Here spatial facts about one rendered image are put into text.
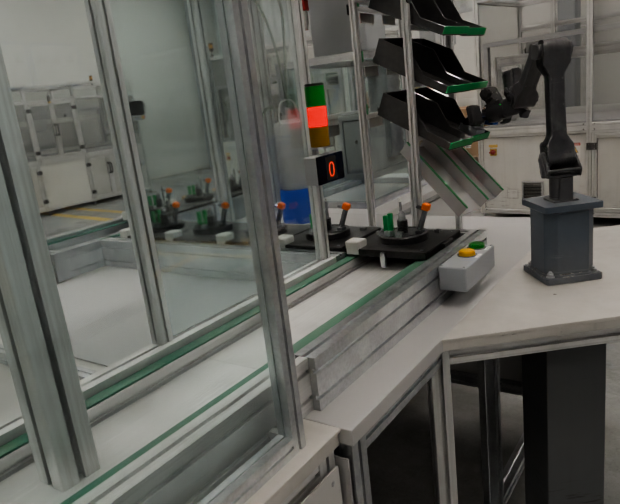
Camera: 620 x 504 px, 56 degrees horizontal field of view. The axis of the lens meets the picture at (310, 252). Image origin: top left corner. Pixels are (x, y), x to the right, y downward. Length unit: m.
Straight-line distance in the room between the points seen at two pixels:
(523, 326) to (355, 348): 0.40
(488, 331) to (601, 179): 4.43
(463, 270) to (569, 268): 0.31
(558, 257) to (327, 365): 0.76
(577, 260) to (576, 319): 0.26
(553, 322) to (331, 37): 1.95
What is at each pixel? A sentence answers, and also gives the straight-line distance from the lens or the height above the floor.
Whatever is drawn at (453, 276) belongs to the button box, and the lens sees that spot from 1.43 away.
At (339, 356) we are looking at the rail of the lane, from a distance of 1.07.
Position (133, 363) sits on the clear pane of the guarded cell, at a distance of 0.69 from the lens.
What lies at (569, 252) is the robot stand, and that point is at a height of 0.94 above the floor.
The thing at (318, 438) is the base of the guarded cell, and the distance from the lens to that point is 0.98.
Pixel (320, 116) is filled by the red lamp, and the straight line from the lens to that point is 1.49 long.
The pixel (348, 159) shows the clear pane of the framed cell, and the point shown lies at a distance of 2.73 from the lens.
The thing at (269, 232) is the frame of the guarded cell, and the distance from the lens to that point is 0.82.
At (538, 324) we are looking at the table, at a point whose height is 0.86.
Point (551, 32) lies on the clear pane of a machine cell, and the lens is 5.73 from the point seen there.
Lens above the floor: 1.39
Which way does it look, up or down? 15 degrees down
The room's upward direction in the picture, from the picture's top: 7 degrees counter-clockwise
